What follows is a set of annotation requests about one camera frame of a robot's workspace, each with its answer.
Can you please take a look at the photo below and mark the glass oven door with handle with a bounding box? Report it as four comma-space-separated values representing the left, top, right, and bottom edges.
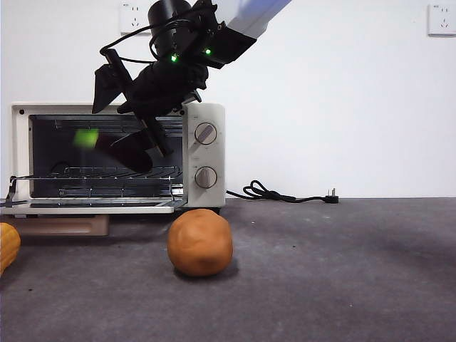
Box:
0, 176, 189, 237

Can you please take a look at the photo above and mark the white wall socket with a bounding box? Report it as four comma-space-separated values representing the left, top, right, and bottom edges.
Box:
427, 4, 456, 36
119, 3, 152, 36

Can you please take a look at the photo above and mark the black power cord with plug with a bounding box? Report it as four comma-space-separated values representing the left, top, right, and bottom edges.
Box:
225, 180, 340, 205

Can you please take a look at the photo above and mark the metal wire oven rack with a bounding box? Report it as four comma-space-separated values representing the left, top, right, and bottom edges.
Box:
14, 165, 183, 182

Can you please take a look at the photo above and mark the purple eggplant with green stem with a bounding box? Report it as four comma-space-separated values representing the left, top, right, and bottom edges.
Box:
73, 128, 155, 175

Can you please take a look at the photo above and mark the cream toaster oven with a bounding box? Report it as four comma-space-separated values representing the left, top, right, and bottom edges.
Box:
9, 102, 227, 214

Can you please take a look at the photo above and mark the yellow corn cob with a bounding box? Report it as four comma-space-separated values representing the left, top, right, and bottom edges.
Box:
0, 222, 21, 275

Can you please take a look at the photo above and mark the thin black camera cable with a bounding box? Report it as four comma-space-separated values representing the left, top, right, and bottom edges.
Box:
99, 17, 200, 66

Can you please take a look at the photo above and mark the brown potato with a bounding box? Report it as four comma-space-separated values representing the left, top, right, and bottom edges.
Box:
167, 209, 234, 278

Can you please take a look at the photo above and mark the round oven knob upright pointer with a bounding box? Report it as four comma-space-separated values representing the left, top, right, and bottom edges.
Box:
194, 166, 218, 190

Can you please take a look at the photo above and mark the round oven knob tilted pointer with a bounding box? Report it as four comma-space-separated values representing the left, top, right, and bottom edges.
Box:
194, 122, 218, 146

